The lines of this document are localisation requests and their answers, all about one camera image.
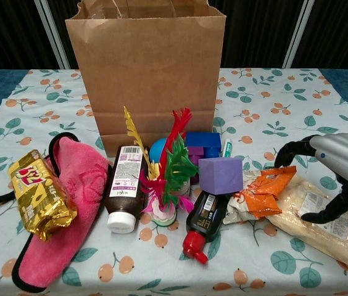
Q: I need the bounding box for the purple foam cube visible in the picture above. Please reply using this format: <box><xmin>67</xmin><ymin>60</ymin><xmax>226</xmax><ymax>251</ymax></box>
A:
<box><xmin>197</xmin><ymin>156</ymin><xmax>244</xmax><ymax>195</ymax></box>

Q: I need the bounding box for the gold foil snack pack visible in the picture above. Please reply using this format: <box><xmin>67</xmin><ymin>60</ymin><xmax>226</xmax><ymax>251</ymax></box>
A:
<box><xmin>7</xmin><ymin>149</ymin><xmax>78</xmax><ymax>242</ymax></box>

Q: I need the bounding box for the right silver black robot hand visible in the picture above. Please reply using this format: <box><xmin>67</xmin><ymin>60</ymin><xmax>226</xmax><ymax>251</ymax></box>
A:
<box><xmin>274</xmin><ymin>132</ymin><xmax>348</xmax><ymax>224</ymax></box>

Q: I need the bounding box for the blue ball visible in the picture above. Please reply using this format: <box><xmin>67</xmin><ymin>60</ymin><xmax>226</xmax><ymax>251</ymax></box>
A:
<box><xmin>149</xmin><ymin>138</ymin><xmax>170</xmax><ymax>164</ymax></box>

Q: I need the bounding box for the pink cloth black trim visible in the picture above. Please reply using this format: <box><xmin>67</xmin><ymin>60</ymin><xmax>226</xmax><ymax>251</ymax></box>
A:
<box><xmin>0</xmin><ymin>131</ymin><xmax>113</xmax><ymax>293</ymax></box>

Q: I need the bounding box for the green white marker pen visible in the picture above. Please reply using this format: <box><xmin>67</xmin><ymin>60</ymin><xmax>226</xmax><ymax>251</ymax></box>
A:
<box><xmin>220</xmin><ymin>138</ymin><xmax>233</xmax><ymax>158</ymax></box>

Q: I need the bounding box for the blue toy building block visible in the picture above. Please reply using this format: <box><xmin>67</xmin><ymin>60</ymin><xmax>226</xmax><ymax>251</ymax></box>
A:
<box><xmin>185</xmin><ymin>131</ymin><xmax>223</xmax><ymax>164</ymax></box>

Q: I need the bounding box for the orange snack packet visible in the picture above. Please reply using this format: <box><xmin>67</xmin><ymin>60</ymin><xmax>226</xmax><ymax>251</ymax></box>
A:
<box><xmin>223</xmin><ymin>165</ymin><xmax>298</xmax><ymax>225</ymax></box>

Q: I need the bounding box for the black bottle red cap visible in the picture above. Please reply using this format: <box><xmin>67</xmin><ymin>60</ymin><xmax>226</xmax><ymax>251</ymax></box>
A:
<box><xmin>181</xmin><ymin>190</ymin><xmax>229</xmax><ymax>265</ymax></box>

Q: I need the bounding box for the black curtain partition panel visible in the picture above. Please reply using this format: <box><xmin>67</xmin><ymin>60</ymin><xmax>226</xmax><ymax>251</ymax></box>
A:
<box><xmin>0</xmin><ymin>0</ymin><xmax>67</xmax><ymax>71</ymax></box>
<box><xmin>43</xmin><ymin>0</ymin><xmax>82</xmax><ymax>70</ymax></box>
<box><xmin>220</xmin><ymin>0</ymin><xmax>309</xmax><ymax>69</ymax></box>
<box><xmin>284</xmin><ymin>0</ymin><xmax>348</xmax><ymax>70</ymax></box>

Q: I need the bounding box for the floral print tablecloth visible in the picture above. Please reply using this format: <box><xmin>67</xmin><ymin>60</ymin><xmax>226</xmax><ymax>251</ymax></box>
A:
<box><xmin>0</xmin><ymin>67</ymin><xmax>348</xmax><ymax>296</ymax></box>

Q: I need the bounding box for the brown bottle white cap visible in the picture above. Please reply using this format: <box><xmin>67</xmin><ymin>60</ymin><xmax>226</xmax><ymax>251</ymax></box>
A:
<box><xmin>106</xmin><ymin>145</ymin><xmax>146</xmax><ymax>234</ymax></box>

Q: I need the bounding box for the beige vacuum food pack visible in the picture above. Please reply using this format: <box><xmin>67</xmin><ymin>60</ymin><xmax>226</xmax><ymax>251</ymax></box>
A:
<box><xmin>266</xmin><ymin>180</ymin><xmax>348</xmax><ymax>274</ymax></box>

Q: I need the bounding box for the brown paper bag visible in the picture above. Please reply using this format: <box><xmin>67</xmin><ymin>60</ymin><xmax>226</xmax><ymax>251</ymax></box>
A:
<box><xmin>65</xmin><ymin>0</ymin><xmax>226</xmax><ymax>158</ymax></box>

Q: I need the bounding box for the purple toy building block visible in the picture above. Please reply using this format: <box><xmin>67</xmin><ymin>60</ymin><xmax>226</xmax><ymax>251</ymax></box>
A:
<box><xmin>188</xmin><ymin>145</ymin><xmax>206</xmax><ymax>186</ymax></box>

